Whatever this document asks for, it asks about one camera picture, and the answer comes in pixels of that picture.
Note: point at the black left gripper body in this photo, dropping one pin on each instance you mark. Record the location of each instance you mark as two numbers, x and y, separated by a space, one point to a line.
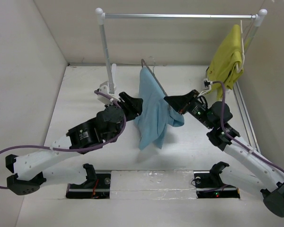
131 112

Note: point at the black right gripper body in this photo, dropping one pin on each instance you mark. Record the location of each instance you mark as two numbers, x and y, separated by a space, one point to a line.
192 96

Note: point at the light blue trousers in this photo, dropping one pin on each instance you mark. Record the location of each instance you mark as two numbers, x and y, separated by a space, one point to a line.
153 129

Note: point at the silver metal hanger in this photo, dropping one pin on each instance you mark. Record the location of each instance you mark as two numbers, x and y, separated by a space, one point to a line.
156 79

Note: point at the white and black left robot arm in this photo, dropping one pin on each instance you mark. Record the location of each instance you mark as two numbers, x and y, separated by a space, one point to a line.
38 169

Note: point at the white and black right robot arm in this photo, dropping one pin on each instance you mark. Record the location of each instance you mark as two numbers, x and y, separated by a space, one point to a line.
267 180

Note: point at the white plastic hanger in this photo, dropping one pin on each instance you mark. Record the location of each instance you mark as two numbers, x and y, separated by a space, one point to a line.
238 67

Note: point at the yellow-green garment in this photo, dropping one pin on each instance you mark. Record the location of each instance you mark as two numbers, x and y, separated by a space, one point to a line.
228 54

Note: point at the silver and white clothes rack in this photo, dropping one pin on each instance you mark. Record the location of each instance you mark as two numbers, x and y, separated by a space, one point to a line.
163 39

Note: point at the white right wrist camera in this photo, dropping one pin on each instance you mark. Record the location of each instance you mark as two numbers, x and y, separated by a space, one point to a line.
206 87

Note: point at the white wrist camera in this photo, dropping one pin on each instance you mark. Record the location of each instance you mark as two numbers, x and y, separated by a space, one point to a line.
206 87
104 88

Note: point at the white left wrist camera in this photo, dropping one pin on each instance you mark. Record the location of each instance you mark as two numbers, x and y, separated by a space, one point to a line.
104 88

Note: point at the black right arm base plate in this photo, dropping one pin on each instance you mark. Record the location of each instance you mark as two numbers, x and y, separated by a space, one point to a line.
209 185

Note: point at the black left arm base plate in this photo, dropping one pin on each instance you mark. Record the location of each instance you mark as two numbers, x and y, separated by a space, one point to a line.
100 189

